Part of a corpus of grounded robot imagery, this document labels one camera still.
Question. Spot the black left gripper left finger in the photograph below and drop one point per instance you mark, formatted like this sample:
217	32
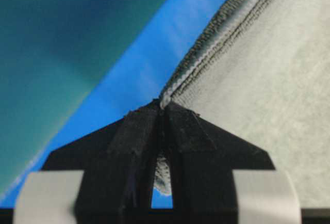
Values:
94	179

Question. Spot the large grey towel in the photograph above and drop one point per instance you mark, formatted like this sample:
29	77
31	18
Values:
260	70

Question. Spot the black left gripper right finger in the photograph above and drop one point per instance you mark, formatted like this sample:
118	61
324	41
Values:
218	177

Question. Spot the blue table cloth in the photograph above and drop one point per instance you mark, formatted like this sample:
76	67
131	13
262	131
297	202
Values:
70	67

